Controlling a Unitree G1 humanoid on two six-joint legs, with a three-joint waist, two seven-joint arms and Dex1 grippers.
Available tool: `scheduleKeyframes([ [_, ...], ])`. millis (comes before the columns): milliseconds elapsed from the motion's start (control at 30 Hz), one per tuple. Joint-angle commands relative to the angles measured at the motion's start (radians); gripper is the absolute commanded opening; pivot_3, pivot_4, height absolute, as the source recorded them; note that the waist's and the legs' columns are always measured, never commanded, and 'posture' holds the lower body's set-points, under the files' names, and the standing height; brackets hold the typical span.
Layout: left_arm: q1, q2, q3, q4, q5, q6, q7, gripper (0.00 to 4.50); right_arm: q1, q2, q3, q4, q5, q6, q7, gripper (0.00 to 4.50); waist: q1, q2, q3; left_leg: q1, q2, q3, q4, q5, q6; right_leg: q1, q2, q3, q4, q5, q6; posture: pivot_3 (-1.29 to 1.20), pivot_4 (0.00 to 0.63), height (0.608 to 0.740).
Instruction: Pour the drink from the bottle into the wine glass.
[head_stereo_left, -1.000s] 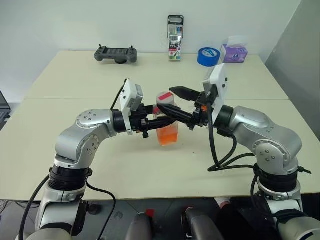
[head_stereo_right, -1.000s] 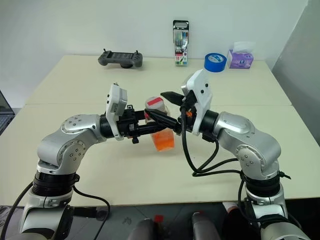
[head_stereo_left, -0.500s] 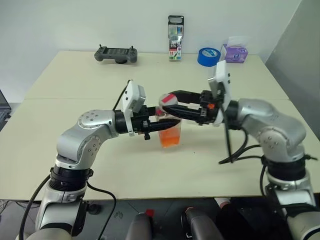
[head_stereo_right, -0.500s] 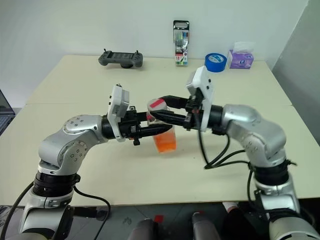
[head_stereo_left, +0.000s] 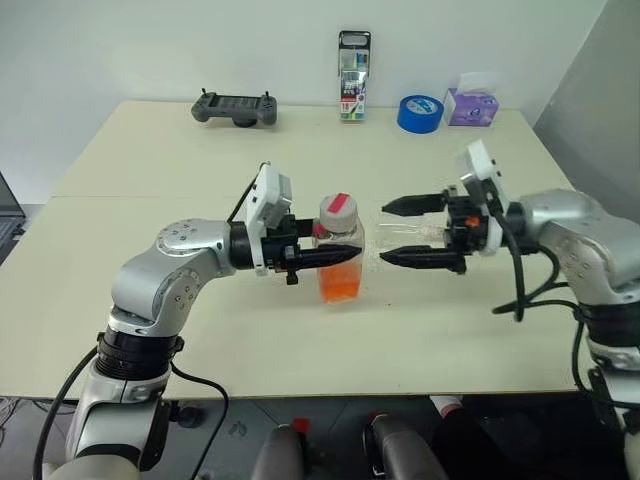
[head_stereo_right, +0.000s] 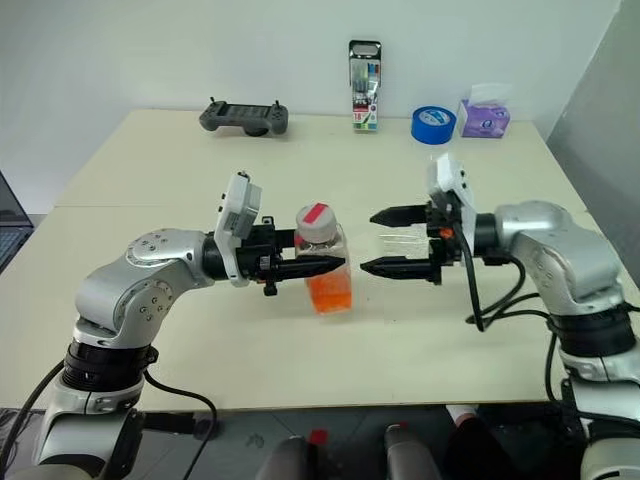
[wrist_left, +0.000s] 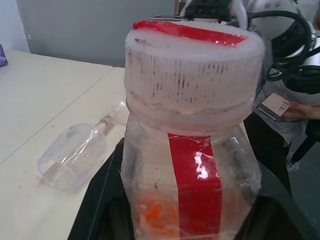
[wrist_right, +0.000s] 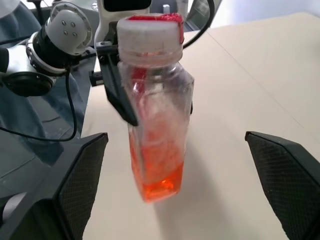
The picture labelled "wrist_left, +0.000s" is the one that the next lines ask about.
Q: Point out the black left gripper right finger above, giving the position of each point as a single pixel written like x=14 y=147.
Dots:
x=277 y=215

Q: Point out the person in white shirt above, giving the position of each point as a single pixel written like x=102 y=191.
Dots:
x=270 y=140

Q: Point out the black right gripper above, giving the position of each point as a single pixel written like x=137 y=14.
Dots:
x=210 y=8

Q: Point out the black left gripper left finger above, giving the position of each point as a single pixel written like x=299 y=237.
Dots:
x=107 y=190

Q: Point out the clear bottle with red tape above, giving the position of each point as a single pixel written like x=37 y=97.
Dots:
x=190 y=100

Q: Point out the person's bare hand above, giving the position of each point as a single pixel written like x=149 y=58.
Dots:
x=306 y=112

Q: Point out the clear plastic scoop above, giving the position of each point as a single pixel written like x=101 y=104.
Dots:
x=75 y=155

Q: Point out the purple cloth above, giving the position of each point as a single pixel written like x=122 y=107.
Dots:
x=3 y=56

